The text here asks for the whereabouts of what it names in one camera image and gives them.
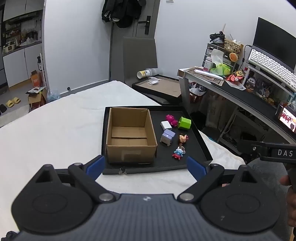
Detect yellow slippers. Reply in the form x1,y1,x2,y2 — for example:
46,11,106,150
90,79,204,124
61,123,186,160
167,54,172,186
5,97,21,108

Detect lit phone screen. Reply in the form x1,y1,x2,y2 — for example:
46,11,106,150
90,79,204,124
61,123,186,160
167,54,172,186
275,105,296,133

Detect black shallow tray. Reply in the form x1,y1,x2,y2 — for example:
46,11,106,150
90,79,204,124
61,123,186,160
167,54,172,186
101,106,213,175

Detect grey drawer organiser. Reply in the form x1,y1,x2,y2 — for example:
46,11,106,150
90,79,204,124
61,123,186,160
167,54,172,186
203,43,234,67

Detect panda figure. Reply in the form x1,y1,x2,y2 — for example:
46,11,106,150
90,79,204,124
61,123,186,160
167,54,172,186
245,77,256,92

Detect white roll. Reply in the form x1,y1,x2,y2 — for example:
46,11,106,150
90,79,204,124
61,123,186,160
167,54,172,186
194,69,225,80

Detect green cube toy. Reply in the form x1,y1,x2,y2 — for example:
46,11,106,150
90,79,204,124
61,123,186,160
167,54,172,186
178,116,192,130

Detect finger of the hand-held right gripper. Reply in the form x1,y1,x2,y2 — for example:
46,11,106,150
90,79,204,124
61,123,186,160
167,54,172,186
237,138,260,153

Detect black monitor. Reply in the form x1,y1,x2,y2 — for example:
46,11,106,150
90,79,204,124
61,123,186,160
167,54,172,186
252,17,296,72

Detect green plastic bag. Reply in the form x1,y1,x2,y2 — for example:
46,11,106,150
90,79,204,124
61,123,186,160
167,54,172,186
209,64,232,76

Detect dark cartoon figure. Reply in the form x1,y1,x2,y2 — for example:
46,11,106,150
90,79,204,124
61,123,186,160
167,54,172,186
254,80,273,99

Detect purple and white box toy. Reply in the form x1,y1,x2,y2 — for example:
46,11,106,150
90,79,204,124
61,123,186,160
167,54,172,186
159,129,176,147

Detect orange cardboard box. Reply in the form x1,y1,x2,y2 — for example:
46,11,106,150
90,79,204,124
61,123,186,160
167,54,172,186
30,70,44,87

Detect white tissue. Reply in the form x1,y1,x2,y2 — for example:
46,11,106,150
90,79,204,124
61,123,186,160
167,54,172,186
209,49,225,67

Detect person's right hand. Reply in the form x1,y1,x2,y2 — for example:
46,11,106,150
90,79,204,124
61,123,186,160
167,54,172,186
280,169,296,227

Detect white keyboard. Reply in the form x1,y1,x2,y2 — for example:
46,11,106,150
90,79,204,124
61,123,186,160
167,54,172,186
247,49,296,92

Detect black tray with brown base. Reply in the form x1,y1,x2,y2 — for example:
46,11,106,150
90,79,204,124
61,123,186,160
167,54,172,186
132,74,183,105

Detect white yellow cup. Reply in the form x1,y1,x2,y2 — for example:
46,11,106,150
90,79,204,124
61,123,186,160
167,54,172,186
137,68,158,79

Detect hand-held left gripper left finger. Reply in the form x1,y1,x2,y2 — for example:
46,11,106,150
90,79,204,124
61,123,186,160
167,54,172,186
35,155,117,203

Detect red snack packet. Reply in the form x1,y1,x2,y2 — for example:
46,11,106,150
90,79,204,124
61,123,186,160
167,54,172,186
225,70,245,84

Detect black door handle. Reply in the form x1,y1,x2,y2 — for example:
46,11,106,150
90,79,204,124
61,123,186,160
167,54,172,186
138,16,152,35

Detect brown box with black lid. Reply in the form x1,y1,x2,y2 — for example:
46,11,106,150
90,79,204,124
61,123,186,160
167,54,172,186
25,87,48,109

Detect grey desk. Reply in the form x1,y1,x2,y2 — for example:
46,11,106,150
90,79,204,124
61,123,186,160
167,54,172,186
178,67,296,145

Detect wicker basket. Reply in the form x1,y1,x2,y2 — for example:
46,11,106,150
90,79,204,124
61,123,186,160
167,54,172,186
224,38,243,54

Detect pink toy figure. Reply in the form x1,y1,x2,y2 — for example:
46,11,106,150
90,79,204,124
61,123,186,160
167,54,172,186
165,114,178,128

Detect white kitchen cabinet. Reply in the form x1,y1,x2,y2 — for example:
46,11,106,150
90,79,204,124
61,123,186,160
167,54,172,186
2,43,43,87

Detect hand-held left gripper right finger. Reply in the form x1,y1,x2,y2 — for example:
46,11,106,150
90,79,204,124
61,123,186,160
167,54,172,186
177,156,258,202

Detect blue and red toy figure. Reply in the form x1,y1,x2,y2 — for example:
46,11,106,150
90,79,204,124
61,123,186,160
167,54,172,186
172,146,186,160

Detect grey door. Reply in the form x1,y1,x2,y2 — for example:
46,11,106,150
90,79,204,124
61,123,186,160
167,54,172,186
132,0,160,39

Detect black hanging jacket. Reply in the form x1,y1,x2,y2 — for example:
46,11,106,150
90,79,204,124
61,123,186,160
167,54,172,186
102,0,147,28

